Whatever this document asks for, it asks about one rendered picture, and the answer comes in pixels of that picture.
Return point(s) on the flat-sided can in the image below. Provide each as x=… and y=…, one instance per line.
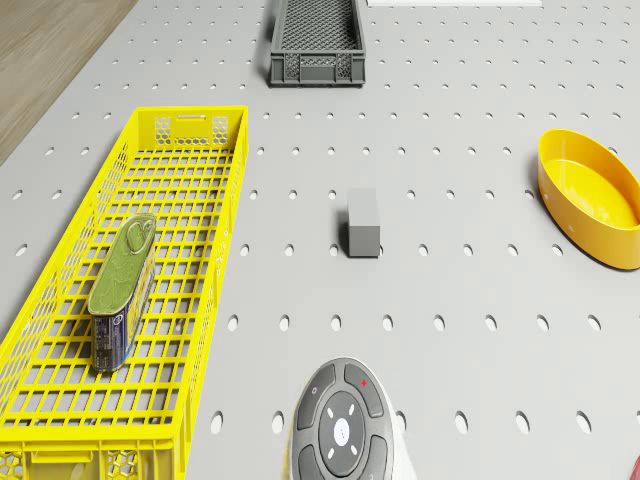
x=120, y=280

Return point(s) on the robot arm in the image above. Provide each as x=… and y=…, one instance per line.
x=345, y=425

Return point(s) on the grey cube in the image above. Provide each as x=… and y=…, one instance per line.
x=364, y=232

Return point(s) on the dark grey basket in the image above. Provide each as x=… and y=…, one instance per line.
x=315, y=67

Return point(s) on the white board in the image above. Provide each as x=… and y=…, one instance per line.
x=450, y=2

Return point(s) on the yellow bowl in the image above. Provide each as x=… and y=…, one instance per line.
x=590, y=210

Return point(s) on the yellow basket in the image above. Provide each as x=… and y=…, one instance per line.
x=30, y=450

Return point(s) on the red plate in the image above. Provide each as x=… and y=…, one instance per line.
x=636, y=470

